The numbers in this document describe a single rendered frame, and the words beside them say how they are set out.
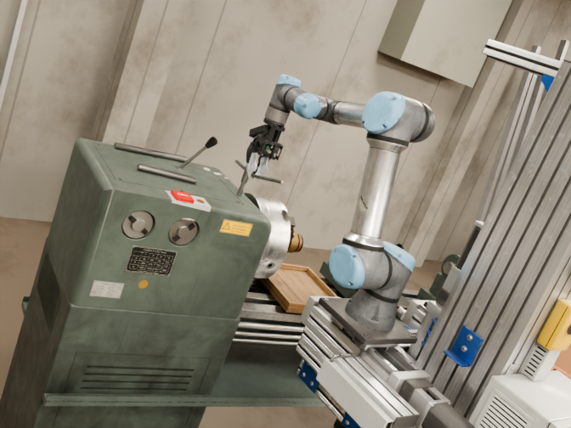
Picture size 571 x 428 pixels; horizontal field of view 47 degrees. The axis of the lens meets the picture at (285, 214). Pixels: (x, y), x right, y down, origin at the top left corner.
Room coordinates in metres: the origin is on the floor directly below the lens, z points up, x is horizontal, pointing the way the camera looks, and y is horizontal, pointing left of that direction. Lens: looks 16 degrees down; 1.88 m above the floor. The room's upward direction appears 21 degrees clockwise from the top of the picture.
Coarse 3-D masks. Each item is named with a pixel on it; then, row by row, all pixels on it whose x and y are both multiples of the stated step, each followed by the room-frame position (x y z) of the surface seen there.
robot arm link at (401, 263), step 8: (384, 248) 1.78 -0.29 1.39; (392, 248) 1.79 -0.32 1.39; (400, 248) 1.86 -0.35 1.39; (392, 256) 1.76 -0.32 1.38; (400, 256) 1.77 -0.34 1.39; (408, 256) 1.78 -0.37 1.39; (392, 264) 1.75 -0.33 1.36; (400, 264) 1.76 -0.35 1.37; (408, 264) 1.77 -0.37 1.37; (392, 272) 1.74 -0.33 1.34; (400, 272) 1.76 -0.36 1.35; (408, 272) 1.78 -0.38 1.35; (392, 280) 1.74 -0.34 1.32; (400, 280) 1.77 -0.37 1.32; (384, 288) 1.75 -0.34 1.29; (392, 288) 1.76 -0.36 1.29; (400, 288) 1.78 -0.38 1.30; (392, 296) 1.77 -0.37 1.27
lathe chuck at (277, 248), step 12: (276, 204) 2.36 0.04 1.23; (276, 216) 2.30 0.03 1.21; (276, 228) 2.27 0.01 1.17; (288, 228) 2.30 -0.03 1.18; (276, 240) 2.26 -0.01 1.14; (288, 240) 2.29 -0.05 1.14; (276, 252) 2.26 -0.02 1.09; (264, 264) 2.25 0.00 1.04; (276, 264) 2.27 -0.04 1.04; (264, 276) 2.30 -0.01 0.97
